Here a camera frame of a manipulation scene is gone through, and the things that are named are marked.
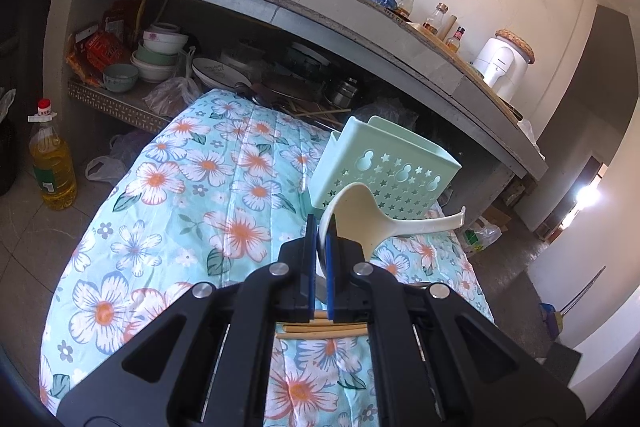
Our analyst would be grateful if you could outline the pinkish plastic bag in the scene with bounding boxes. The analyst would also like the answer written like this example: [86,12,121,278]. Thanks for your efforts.
[144,49,203,118]

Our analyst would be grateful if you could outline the woven round trivet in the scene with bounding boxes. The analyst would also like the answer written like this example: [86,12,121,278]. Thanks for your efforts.
[496,29,536,65]

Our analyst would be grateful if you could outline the white kitchen appliance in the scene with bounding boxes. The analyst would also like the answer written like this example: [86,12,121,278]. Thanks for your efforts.
[472,37,529,102]

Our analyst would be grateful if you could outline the translucent plastic bag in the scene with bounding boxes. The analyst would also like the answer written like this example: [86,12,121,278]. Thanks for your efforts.
[109,129,153,162]

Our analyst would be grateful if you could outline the clear plastic bag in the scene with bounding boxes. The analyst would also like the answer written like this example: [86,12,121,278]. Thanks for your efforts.
[357,97,421,132]

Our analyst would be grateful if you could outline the glass seasoning bottle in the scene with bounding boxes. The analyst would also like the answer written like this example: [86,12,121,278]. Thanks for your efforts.
[422,3,449,38]

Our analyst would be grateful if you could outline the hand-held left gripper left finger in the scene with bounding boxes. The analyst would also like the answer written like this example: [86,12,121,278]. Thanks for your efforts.
[57,214,321,427]

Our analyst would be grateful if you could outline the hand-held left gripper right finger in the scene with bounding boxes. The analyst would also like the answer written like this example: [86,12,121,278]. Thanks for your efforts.
[325,232,586,427]

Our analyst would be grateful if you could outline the plain white bowl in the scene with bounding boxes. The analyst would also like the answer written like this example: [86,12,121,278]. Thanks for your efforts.
[131,52,178,82]

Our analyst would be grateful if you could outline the steel container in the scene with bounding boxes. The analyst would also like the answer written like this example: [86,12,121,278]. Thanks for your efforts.
[324,77,362,106]

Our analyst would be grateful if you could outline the large cooking oil bottle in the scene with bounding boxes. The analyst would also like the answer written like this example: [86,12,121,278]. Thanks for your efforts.
[27,98,79,211]

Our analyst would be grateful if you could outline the thin wooden sticks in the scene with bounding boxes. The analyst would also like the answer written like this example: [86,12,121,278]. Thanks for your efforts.
[287,104,351,128]

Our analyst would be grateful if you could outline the white plastic bag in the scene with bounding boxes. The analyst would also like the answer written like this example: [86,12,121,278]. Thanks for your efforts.
[85,154,128,182]

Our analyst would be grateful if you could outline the dark pan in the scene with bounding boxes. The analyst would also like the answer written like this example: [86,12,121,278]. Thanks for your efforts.
[250,72,326,108]

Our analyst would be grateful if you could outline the white oval plate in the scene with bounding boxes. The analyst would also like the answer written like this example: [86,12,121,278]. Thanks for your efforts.
[191,57,253,92]

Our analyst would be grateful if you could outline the floral blue blanket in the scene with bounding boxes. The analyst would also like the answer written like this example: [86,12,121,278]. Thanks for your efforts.
[39,88,496,427]

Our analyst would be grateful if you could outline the cardboard box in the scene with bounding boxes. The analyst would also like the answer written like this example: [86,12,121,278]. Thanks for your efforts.
[482,202,513,228]

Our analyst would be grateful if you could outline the white floral bowl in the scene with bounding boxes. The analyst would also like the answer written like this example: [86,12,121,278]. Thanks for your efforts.
[142,23,190,55]

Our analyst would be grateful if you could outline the dark-capped sauce bottle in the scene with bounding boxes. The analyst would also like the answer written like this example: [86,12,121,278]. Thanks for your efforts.
[445,27,467,54]

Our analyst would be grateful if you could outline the orange food packet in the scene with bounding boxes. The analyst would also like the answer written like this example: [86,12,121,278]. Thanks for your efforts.
[67,29,133,85]

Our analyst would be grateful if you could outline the light blue bowl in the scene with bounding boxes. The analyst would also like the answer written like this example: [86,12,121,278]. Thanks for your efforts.
[102,63,140,92]

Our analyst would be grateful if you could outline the green bowl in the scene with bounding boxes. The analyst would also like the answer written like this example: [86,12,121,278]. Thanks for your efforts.
[136,44,180,66]

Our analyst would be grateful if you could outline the white rice spoon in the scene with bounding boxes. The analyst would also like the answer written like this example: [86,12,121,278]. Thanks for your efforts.
[318,181,467,308]

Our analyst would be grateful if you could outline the bag with green box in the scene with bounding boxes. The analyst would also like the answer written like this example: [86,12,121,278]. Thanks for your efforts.
[460,217,502,255]

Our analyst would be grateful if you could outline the green plastic utensil basket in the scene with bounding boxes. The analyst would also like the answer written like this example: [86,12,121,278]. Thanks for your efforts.
[307,116,463,238]

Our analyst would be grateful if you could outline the red food packet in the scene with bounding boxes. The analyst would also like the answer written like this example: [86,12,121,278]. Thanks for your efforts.
[102,0,138,38]

